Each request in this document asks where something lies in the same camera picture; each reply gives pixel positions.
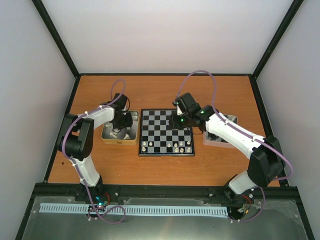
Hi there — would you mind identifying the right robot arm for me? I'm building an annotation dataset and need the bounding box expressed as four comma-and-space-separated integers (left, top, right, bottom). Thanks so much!
169, 92, 286, 203

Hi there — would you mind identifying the black aluminium frame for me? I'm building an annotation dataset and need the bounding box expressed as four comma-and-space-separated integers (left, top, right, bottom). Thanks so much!
15, 0, 314, 240

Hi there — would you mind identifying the green lit circuit board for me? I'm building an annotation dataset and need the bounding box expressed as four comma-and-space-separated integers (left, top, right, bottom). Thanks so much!
95, 192, 110, 208

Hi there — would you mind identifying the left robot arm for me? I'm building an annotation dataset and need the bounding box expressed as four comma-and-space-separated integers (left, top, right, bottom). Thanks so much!
56, 93, 133, 202

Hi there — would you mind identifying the tan tray of white pieces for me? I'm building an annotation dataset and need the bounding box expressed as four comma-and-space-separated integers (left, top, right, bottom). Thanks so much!
101, 110, 141, 146

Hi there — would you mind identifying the black and white chessboard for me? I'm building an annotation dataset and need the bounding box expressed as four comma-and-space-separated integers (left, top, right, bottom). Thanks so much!
138, 108, 195, 157

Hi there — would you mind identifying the light blue cable duct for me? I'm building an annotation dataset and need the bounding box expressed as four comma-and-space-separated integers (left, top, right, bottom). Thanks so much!
39, 203, 228, 218

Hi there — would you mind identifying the clear tray of black pieces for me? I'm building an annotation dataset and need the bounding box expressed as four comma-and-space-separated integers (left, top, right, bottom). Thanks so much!
203, 114, 238, 149

